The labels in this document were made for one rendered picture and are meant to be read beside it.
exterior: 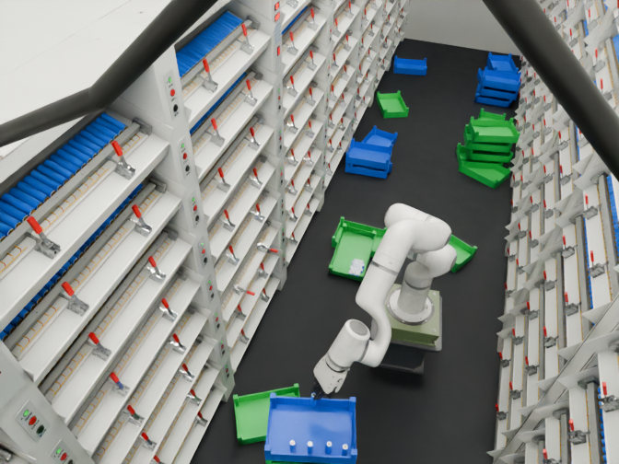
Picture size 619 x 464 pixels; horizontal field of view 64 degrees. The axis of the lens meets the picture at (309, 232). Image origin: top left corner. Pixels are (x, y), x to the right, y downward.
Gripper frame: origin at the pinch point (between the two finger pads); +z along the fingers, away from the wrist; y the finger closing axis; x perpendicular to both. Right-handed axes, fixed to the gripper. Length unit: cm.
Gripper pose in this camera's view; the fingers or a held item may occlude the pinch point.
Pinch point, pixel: (317, 391)
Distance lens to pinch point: 173.6
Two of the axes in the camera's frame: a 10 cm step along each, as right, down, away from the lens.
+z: -3.9, 7.8, 5.0
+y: -4.6, -6.3, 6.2
